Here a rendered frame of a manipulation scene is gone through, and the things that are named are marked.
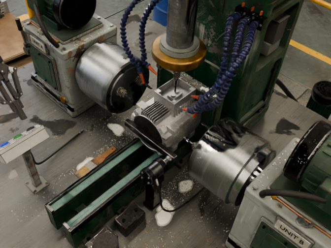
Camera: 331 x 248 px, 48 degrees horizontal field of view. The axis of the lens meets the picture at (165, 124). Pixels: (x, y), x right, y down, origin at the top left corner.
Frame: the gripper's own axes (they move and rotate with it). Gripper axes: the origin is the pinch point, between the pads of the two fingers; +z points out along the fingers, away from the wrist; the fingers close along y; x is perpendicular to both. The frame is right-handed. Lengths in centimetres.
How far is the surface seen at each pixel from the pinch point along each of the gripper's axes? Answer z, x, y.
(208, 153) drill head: 34, -46, 32
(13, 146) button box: 9.1, -3.5, -8.6
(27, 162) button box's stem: 18.0, 3.2, -5.9
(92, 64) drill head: -1.6, 0.8, 33.3
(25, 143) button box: 10.2, -3.5, -4.8
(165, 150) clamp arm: 33, -28, 29
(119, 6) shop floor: -11, 209, 198
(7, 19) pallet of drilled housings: -42, 226, 91
